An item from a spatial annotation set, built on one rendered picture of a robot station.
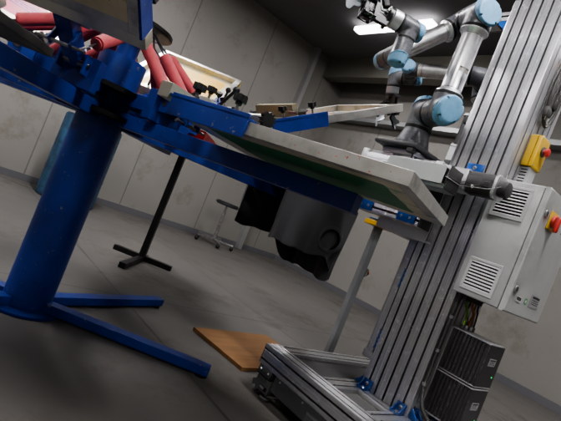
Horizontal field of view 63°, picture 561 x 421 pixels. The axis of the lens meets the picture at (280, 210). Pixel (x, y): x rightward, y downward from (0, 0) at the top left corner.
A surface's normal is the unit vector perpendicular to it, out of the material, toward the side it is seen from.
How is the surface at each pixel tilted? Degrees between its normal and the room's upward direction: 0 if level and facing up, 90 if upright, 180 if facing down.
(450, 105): 97
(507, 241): 90
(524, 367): 90
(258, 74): 90
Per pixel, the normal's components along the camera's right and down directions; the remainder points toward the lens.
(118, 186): 0.59, 0.24
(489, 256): -0.71, -0.29
